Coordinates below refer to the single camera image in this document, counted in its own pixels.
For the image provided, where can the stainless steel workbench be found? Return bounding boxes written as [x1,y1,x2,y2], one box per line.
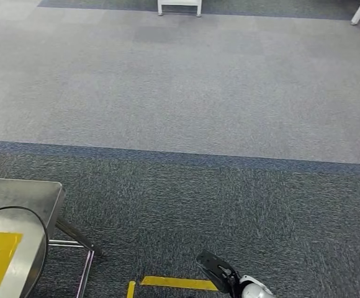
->
[0,176,103,298]

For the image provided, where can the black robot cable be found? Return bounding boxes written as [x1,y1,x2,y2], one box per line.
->
[0,205,49,298]

